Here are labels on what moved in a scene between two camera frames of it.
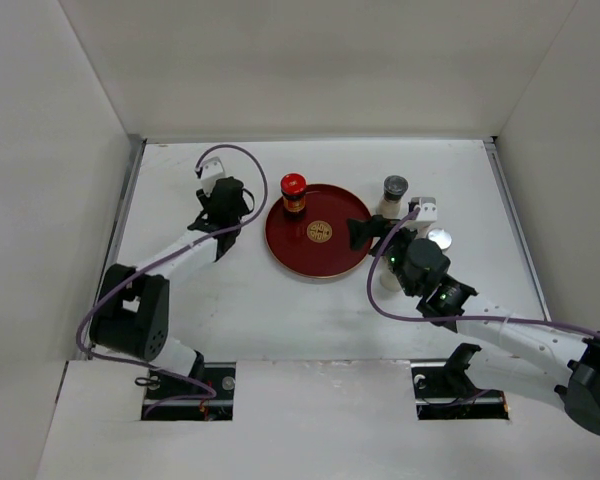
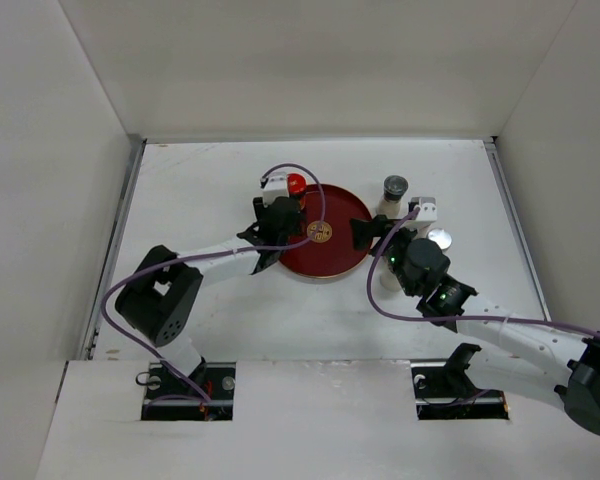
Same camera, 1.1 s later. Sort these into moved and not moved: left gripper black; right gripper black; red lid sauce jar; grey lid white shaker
Moved: left gripper black
Not moved: red lid sauce jar; grey lid white shaker; right gripper black
